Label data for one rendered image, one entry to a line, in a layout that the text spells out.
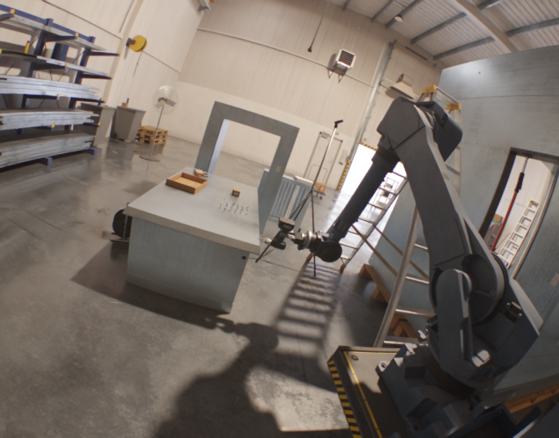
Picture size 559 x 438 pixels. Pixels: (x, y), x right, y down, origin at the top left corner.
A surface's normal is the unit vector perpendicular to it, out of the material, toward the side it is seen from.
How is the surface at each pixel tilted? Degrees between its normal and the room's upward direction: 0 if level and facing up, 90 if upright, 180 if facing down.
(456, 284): 90
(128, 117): 94
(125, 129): 94
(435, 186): 90
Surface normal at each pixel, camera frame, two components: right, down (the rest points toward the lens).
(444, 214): -0.87, -0.17
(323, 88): 0.04, 0.32
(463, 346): 0.49, -0.35
